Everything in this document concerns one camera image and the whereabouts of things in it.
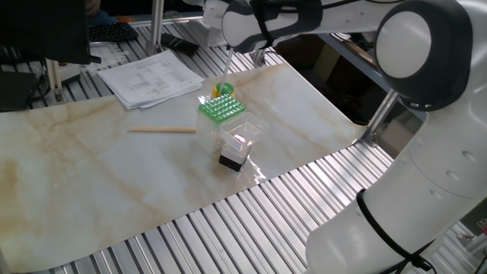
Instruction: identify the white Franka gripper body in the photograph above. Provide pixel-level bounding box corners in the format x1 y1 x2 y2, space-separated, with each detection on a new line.
203 0 230 49

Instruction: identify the green-topped pipette tip holder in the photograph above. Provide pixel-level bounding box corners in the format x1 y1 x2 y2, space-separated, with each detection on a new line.
196 93 247 154

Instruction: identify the clear plastic tip box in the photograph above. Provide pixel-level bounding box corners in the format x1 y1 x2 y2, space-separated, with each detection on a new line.
219 112 271 154

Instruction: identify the black remote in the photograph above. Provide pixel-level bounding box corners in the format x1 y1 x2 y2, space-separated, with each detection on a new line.
160 33 201 56

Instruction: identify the green button yellow box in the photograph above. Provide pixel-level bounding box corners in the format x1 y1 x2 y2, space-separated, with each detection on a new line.
211 81 236 100

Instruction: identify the stack of printed papers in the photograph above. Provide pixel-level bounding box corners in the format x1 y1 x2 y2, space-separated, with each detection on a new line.
97 49 205 110

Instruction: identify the black keyboard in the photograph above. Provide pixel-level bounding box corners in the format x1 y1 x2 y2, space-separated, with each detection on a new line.
88 21 140 43

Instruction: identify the wooden stick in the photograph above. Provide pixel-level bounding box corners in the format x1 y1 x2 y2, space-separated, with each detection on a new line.
129 125 197 134

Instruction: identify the small black white block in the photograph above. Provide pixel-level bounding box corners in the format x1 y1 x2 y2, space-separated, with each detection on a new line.
218 139 254 173

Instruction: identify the black monitor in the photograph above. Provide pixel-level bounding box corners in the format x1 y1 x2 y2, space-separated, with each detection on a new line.
0 0 102 65

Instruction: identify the marble pattern table sheet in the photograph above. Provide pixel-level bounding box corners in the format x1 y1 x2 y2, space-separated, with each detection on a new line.
0 62 366 273

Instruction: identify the black box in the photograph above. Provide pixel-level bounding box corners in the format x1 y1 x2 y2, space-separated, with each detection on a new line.
0 70 40 113

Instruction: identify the aluminium frame post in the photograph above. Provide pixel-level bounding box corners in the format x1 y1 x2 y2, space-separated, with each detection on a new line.
146 0 165 56
250 47 269 68

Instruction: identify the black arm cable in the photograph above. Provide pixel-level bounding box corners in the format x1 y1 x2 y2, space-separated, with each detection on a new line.
355 189 438 274

